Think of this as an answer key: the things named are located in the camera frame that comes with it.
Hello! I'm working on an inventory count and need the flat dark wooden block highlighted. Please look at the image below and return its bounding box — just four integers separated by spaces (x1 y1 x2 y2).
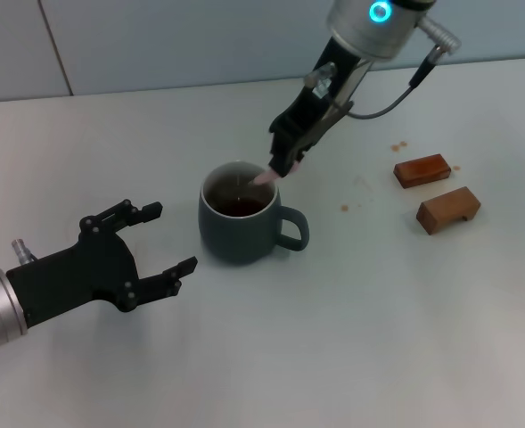
393 153 451 190

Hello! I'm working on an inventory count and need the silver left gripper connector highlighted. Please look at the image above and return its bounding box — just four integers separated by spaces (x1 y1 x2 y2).
12 239 38 264

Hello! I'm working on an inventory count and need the notched light wooden block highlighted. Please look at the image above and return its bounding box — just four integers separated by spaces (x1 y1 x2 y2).
415 185 482 236

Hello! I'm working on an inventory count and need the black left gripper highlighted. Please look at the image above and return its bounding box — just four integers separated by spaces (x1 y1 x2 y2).
5 199 199 329

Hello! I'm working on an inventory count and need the grey ceramic cup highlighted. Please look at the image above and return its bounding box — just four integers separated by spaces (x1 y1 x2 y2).
198 160 310 265

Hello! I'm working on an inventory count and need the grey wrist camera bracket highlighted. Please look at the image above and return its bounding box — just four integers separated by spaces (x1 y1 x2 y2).
308 57 370 148

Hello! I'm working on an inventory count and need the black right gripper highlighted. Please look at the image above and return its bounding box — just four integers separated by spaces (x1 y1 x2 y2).
268 37 361 177

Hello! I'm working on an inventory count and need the pink handled metal spoon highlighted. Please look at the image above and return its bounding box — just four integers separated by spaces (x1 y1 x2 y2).
250 162 299 186

